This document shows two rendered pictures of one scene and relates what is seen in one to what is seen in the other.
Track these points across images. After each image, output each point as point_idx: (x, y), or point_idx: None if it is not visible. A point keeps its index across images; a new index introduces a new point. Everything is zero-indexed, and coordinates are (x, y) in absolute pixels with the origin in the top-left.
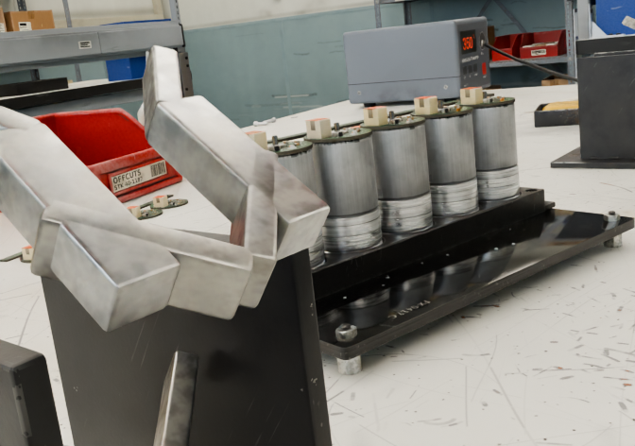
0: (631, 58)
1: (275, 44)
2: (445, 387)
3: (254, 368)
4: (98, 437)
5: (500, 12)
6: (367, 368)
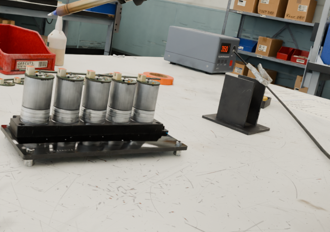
0: (245, 81)
1: (172, 15)
2: (52, 180)
3: None
4: None
5: (288, 35)
6: (35, 165)
